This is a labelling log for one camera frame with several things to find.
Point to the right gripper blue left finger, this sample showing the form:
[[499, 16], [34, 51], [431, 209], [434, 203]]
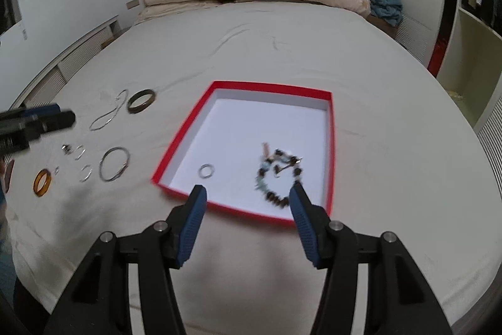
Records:
[[184, 223]]

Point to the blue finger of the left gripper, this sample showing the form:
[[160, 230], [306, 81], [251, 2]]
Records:
[[42, 110], [38, 125]]

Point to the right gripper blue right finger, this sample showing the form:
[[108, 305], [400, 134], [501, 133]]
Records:
[[312, 224]]

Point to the red flat phone case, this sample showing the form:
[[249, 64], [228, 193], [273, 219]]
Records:
[[7, 174]]

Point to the amber orange bangle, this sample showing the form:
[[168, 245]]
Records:
[[42, 182]]

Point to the large silver bangle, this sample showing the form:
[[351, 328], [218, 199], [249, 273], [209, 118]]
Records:
[[113, 164]]

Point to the red shallow cardboard box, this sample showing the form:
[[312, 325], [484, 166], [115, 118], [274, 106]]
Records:
[[220, 146]]

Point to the dark green jade bangle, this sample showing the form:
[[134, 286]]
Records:
[[141, 101]]

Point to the white bed sheet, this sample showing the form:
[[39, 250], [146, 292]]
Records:
[[406, 160]]

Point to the wooden nightstand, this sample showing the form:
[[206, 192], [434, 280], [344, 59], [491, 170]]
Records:
[[381, 24]]

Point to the blue crumpled towel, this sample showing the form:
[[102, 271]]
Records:
[[390, 11]]

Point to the cream open shelf unit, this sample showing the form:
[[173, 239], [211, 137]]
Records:
[[471, 69]]

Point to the white wall cabinet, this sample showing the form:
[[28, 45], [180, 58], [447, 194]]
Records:
[[43, 88]]

